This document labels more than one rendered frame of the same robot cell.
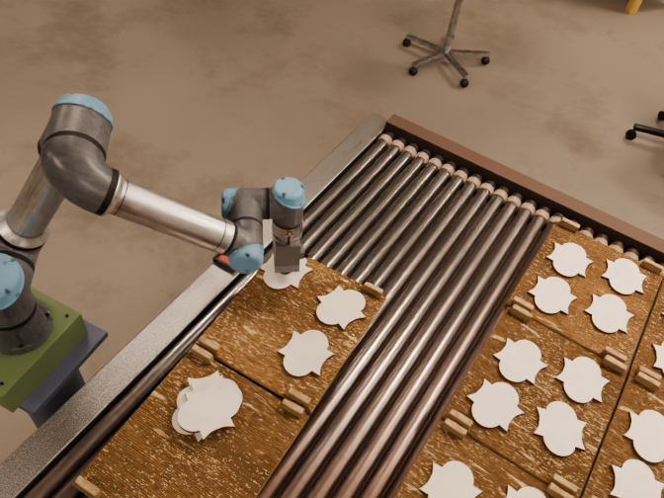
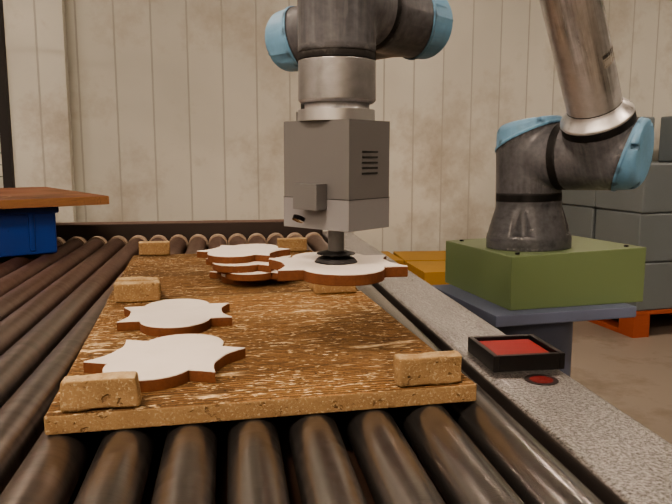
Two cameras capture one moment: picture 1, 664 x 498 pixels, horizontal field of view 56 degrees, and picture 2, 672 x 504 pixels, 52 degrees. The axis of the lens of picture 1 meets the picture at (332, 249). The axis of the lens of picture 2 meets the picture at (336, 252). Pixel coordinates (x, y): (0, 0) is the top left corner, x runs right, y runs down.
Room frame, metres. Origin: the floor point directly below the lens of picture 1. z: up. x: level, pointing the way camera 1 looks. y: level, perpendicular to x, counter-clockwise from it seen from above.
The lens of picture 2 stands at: (1.58, -0.28, 1.13)
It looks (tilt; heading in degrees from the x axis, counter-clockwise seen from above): 8 degrees down; 144
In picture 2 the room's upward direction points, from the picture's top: straight up
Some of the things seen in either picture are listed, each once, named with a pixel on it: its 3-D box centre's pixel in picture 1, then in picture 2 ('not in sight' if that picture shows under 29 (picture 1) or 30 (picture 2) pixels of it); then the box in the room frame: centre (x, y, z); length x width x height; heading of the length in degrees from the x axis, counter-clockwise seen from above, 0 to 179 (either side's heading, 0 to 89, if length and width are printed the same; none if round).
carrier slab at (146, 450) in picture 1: (197, 449); (229, 274); (0.55, 0.24, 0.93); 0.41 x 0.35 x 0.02; 156
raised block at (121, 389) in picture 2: (373, 290); (100, 391); (1.06, -0.13, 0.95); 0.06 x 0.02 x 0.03; 66
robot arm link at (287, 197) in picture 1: (287, 203); (339, 2); (1.03, 0.12, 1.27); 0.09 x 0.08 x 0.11; 102
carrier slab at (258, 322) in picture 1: (294, 320); (252, 340); (0.94, 0.07, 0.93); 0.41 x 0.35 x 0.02; 156
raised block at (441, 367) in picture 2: not in sight; (428, 368); (1.17, 0.12, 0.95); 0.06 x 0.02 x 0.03; 66
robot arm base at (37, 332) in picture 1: (15, 317); (528, 219); (0.78, 0.74, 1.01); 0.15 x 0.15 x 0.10
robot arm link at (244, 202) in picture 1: (245, 208); (388, 21); (1.00, 0.21, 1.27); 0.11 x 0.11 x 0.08; 12
